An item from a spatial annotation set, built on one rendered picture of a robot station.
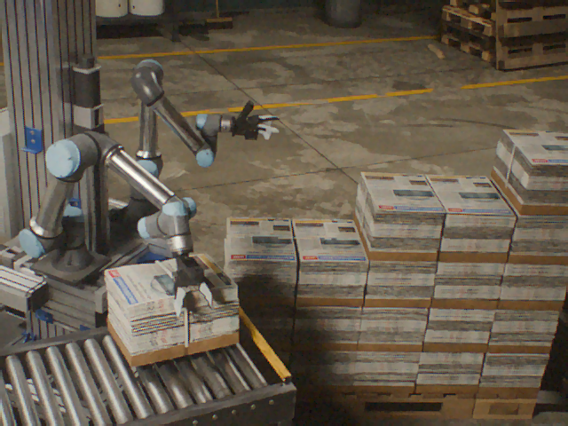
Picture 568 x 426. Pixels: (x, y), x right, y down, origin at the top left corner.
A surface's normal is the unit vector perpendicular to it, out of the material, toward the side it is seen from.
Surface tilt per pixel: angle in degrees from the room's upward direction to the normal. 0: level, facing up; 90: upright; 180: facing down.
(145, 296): 6
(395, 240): 90
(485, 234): 90
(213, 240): 0
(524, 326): 90
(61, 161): 83
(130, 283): 6
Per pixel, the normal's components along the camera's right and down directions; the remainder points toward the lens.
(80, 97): -0.44, 0.39
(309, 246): 0.07, -0.89
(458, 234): 0.11, 0.46
